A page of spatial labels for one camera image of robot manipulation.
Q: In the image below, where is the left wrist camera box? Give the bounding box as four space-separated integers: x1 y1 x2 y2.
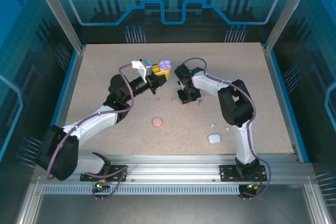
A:
131 59 153 83

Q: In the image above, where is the white rectangular charging case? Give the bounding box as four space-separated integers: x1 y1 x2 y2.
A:
207 133 222 145

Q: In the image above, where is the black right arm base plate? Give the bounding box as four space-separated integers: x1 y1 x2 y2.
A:
218 165 268 183

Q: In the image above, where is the aluminium mounting rail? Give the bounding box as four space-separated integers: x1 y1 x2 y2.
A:
34 154 314 184

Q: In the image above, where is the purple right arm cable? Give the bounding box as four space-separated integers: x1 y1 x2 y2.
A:
182 57 271 201

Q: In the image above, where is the pink round charging case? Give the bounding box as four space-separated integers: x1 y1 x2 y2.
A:
151 116 164 128

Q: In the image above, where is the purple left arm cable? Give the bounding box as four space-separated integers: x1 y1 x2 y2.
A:
46 62 137 201

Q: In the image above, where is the aluminium frame post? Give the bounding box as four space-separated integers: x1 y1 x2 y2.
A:
28 0 86 54
264 0 318 54

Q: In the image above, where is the aluminium table side rail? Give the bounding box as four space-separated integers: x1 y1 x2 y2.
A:
39 47 86 163
262 47 310 163

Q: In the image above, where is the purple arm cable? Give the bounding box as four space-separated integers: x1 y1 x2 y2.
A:
46 62 137 201
182 57 271 201

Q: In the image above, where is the small LED connector board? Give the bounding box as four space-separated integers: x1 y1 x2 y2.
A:
245 183 263 192
94 179 110 192

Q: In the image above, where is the slotted grey cable duct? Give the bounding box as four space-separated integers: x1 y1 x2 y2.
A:
41 184 242 196

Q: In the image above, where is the metal sheet shelf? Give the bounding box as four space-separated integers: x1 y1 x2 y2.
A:
15 175 336 224

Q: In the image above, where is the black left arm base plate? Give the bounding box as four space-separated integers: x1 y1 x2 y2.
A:
79 165 129 183

